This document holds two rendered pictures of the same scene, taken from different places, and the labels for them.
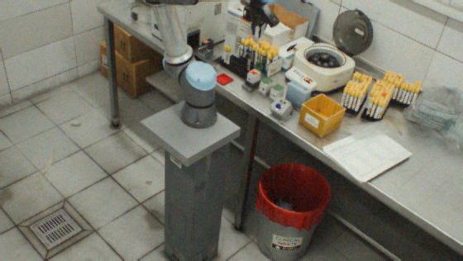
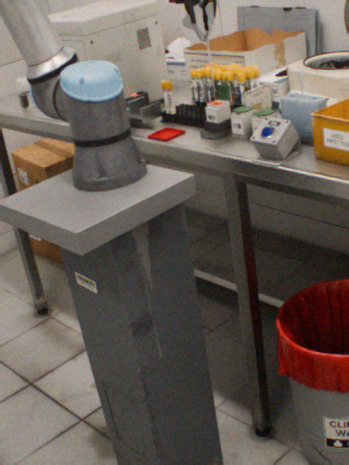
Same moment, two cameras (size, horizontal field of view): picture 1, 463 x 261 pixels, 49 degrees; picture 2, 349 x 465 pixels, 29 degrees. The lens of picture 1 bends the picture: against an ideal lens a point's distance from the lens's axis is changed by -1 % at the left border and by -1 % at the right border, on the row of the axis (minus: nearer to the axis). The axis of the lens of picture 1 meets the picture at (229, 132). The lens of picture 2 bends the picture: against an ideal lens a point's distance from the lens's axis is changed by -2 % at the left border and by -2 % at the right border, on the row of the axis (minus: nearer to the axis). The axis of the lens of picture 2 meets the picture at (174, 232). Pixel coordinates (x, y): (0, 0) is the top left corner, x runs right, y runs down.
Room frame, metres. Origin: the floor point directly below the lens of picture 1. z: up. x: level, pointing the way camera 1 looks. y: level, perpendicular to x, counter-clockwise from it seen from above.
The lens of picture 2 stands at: (0.38, -0.19, 1.40)
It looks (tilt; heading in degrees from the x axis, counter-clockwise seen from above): 26 degrees down; 9
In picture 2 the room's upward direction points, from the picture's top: 9 degrees counter-clockwise
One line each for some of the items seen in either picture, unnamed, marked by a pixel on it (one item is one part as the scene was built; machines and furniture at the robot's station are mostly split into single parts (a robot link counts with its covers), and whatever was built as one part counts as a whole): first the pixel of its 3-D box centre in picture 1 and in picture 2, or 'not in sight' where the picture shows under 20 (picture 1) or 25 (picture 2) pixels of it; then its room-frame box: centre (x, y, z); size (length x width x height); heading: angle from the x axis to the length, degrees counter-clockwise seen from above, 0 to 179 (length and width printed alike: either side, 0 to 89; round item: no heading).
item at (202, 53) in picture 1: (202, 51); (126, 106); (2.16, 0.17, 0.92); 0.21 x 0.07 x 0.05; 49
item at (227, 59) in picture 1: (239, 59); (192, 99); (2.11, -0.01, 0.93); 0.17 x 0.09 x 0.11; 49
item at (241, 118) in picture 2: (265, 86); (244, 122); (1.94, -0.14, 0.91); 0.05 x 0.04 x 0.07; 139
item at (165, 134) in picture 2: (223, 78); (166, 133); (2.01, 0.05, 0.88); 0.07 x 0.07 x 0.01; 49
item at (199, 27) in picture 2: (251, 32); (191, 23); (1.98, -0.05, 1.15); 0.06 x 0.03 x 0.09; 48
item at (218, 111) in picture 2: (253, 78); (218, 115); (1.98, -0.08, 0.92); 0.05 x 0.04 x 0.06; 138
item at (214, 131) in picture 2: (252, 83); (220, 125); (1.98, -0.08, 0.89); 0.09 x 0.05 x 0.04; 138
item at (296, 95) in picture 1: (298, 96); (304, 118); (1.87, -0.28, 0.92); 0.10 x 0.07 x 0.10; 51
